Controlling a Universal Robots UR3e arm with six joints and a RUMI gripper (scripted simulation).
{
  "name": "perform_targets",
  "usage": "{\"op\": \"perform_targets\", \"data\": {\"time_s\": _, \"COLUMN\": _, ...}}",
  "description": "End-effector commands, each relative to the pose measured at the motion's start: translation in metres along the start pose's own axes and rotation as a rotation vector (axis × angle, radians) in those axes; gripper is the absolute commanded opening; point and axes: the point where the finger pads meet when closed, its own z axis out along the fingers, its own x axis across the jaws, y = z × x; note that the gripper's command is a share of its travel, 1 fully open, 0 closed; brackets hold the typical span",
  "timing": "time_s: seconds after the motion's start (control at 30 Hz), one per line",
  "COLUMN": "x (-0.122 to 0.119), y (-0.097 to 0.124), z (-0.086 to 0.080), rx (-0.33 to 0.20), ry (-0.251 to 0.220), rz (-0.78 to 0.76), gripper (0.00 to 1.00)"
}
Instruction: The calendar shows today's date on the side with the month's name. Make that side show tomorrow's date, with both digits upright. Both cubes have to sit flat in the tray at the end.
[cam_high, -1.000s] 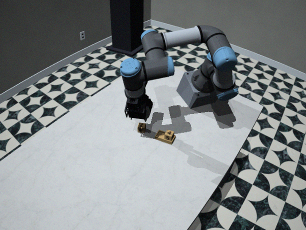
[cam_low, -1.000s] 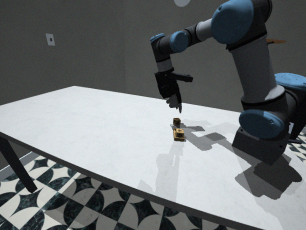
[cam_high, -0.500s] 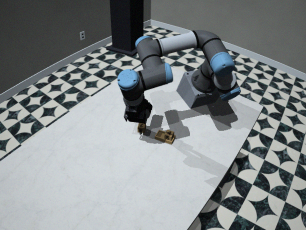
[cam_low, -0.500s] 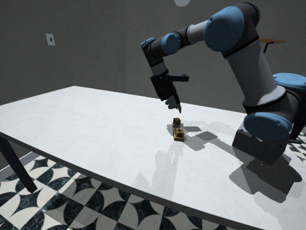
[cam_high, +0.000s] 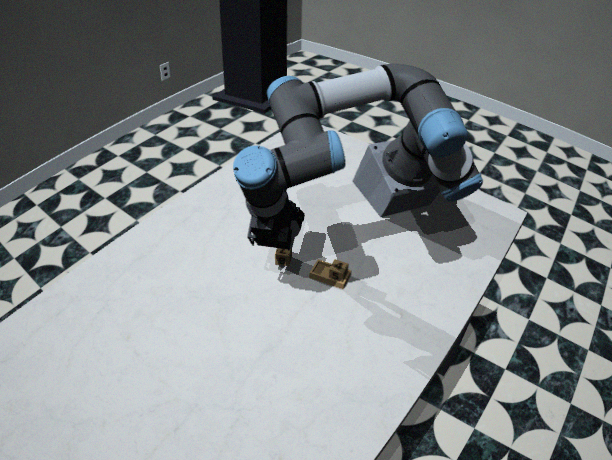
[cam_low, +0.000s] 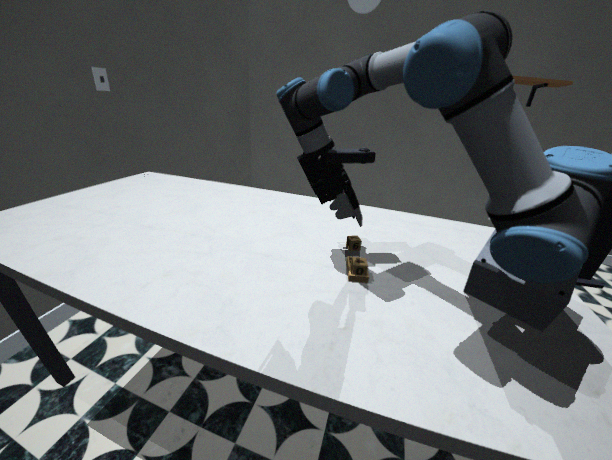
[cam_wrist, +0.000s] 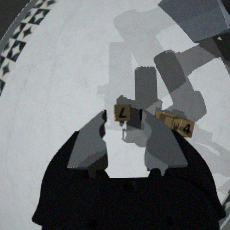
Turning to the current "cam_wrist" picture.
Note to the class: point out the tan wooden tray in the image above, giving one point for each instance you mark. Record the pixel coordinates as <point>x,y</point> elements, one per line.
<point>168,119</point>

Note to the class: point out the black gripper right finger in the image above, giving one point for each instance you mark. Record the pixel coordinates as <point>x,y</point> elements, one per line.
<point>169,151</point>

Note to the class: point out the tan cube with black number 4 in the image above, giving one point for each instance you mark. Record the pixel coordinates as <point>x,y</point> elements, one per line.
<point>184,127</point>

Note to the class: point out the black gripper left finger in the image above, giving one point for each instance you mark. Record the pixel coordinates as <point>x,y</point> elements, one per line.
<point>80,157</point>

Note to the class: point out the tan wooden cube with black digits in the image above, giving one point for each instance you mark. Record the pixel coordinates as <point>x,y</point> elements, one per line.
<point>122,112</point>

